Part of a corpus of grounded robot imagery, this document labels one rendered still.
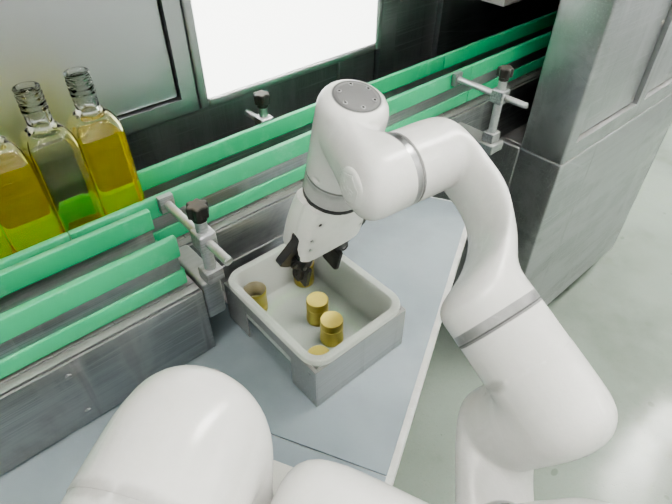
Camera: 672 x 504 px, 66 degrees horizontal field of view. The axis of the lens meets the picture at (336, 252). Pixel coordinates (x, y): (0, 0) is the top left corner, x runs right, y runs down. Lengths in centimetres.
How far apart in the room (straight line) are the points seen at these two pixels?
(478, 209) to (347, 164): 14
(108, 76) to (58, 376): 43
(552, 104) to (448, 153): 77
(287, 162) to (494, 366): 54
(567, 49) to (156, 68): 80
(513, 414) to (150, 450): 30
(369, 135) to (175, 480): 33
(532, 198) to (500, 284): 93
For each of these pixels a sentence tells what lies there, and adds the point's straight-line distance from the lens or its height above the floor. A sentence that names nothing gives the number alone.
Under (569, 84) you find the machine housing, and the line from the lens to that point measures 124.
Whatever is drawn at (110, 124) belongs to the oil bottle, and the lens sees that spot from 72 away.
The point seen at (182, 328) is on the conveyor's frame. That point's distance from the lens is 76.
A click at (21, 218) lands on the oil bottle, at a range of 73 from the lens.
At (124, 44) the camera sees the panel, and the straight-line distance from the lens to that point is 87.
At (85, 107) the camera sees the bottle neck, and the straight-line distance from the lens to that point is 72.
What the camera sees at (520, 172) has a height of 69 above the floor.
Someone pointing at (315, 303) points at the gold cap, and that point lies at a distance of 78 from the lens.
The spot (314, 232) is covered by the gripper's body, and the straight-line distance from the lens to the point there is 62.
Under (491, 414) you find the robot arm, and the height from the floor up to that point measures 97.
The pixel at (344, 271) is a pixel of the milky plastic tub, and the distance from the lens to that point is 82.
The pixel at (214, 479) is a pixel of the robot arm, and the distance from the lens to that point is 30.
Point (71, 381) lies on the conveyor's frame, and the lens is 74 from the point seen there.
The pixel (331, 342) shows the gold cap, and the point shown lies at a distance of 78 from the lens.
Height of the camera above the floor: 139
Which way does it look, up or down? 42 degrees down
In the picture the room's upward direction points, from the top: straight up
